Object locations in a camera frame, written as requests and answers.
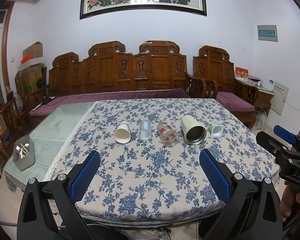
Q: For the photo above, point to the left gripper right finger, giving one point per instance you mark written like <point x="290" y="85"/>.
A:
<point x="252" y="208"/>

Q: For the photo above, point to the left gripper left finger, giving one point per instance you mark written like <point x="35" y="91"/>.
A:
<point x="35" y="219"/>

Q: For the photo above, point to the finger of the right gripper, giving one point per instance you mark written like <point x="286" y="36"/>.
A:
<point x="284" y="134"/>

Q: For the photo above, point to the clear plastic cup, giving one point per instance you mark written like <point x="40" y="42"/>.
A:
<point x="144" y="131"/>

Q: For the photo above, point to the small white yogurt cup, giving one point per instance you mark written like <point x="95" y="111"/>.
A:
<point x="216" y="130"/>

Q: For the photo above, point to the white paper cup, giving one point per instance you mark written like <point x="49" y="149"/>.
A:
<point x="123" y="134"/>

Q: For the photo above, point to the glass cup red print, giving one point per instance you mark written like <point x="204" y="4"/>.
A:
<point x="168" y="136"/>

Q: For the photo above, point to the person's right hand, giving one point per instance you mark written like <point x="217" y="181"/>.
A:
<point x="288" y="199"/>

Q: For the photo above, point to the wooden side table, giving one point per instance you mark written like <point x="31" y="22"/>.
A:
<point x="260" y="99"/>

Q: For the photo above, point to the white box device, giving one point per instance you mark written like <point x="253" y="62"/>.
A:
<point x="267" y="84"/>

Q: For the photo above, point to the grey utensil holder box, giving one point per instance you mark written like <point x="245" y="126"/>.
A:
<point x="23" y="153"/>

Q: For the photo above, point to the purple armchair cushion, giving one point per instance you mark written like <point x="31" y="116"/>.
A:
<point x="233" y="103"/>

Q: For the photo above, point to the red calendar card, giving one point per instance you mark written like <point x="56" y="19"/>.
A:
<point x="241" y="73"/>

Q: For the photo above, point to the wooden chair at left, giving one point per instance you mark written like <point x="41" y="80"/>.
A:
<point x="12" y="127"/>

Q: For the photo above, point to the cream thermos tumbler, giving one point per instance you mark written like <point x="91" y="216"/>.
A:
<point x="194" y="132"/>

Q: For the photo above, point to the purple sofa cushion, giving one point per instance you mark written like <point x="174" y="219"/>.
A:
<point x="47" y="109"/>

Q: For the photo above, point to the carved wooden armchair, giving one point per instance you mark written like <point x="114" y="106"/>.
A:
<point x="213" y="65"/>

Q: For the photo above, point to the blue floral tablecloth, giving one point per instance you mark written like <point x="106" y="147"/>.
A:
<point x="145" y="182"/>

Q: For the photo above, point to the large cardboard box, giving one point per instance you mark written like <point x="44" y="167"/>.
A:
<point x="28" y="77"/>

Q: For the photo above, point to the carved wooden sofa bench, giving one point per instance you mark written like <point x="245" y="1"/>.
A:
<point x="109" y="68"/>

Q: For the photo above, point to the top cardboard box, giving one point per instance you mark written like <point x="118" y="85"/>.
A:
<point x="35" y="50"/>

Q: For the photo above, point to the white wall cabinet panel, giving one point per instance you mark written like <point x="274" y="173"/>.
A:
<point x="278" y="101"/>

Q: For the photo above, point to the grey wall electrical panel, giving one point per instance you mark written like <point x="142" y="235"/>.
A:
<point x="267" y="33"/>

